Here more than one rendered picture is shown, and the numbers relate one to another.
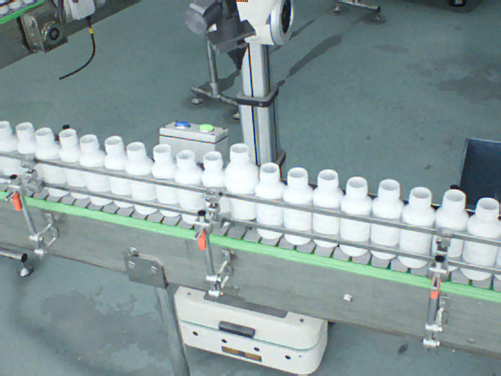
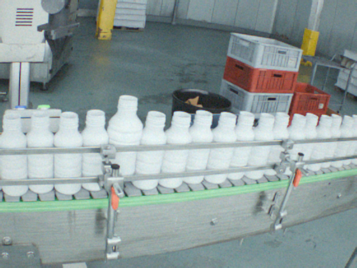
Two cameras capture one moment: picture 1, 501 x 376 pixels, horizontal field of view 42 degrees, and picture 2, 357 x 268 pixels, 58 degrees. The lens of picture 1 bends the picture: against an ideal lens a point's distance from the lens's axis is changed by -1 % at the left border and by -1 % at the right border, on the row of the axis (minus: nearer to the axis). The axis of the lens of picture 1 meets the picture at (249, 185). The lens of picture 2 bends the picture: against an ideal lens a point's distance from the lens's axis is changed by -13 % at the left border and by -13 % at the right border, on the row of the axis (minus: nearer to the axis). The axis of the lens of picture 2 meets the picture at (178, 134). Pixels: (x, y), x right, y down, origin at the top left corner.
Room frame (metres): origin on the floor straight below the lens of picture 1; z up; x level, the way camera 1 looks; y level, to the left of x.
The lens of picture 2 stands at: (0.56, 0.48, 1.43)
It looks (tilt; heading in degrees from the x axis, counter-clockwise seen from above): 23 degrees down; 308
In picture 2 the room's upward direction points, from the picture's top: 11 degrees clockwise
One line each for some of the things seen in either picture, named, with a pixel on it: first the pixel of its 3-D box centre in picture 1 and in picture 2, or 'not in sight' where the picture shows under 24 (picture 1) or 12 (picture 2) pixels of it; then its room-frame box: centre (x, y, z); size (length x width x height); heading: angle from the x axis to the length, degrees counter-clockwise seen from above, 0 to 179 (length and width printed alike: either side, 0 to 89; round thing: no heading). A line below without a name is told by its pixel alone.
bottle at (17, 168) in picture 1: (12, 155); not in sight; (1.29, 0.55, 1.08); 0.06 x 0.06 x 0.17
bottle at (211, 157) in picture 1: (217, 189); (94, 150); (1.09, 0.07, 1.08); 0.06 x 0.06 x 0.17
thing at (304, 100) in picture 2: not in sight; (300, 97); (1.87, -3.20, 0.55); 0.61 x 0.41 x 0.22; 69
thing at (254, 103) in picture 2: not in sight; (256, 97); (2.06, -2.51, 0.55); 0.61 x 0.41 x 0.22; 73
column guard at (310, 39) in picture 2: not in sight; (308, 47); (4.35, -9.82, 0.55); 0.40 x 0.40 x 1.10; 66
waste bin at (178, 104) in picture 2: not in sight; (194, 137); (2.07, -1.67, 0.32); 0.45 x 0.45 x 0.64
